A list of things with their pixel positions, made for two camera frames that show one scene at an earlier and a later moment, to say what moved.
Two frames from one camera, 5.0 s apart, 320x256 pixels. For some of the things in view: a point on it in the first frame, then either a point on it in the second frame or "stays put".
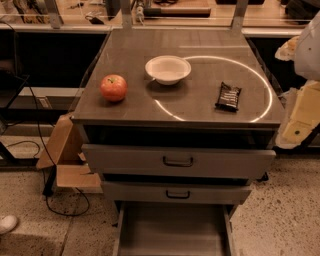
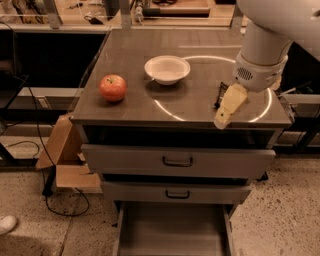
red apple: [114, 87] stays put
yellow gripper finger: [302, 108] -> [257, 78]
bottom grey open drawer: [174, 229] stays put
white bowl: [168, 69] stays put
